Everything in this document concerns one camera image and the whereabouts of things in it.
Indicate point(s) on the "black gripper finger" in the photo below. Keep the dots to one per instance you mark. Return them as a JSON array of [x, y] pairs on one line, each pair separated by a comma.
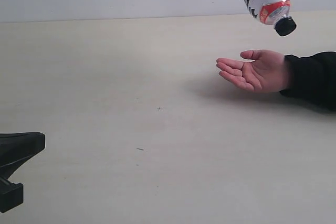
[[12, 195], [17, 148]]

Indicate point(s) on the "black sleeved forearm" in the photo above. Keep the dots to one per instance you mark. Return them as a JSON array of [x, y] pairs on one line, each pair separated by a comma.
[[312, 79]]

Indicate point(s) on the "person's open hand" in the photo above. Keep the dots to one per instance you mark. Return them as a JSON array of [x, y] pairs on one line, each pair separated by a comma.
[[262, 71]]

